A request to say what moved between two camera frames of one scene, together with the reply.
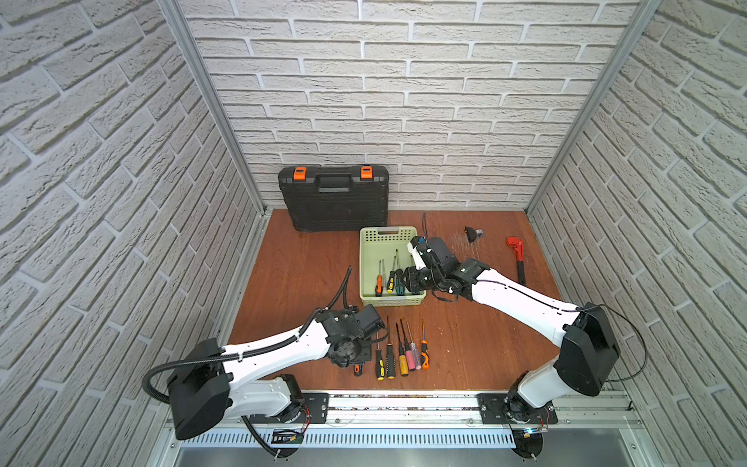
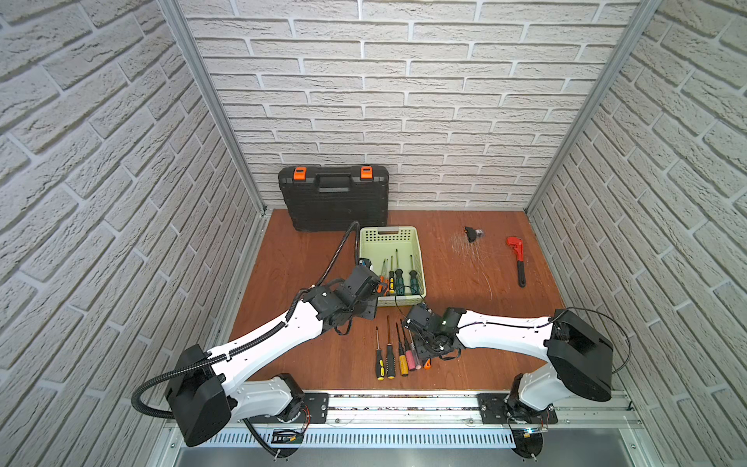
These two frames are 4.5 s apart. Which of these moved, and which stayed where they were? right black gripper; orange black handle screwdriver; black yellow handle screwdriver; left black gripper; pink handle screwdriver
Moved: left black gripper; right black gripper
Stayed: pink handle screwdriver; orange black handle screwdriver; black yellow handle screwdriver
